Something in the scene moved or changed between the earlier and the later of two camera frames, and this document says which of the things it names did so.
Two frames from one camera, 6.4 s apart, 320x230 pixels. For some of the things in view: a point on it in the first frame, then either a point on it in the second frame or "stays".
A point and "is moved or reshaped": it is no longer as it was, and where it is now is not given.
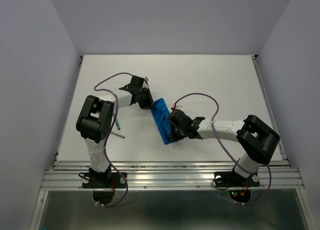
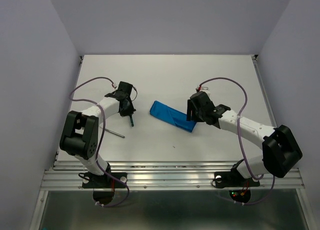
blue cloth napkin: [161, 115] is moved or reshaped
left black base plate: [103, 180] stays
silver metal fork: [115, 133] stays
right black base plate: [232, 179] stays
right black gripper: [175, 136] to [190, 109]
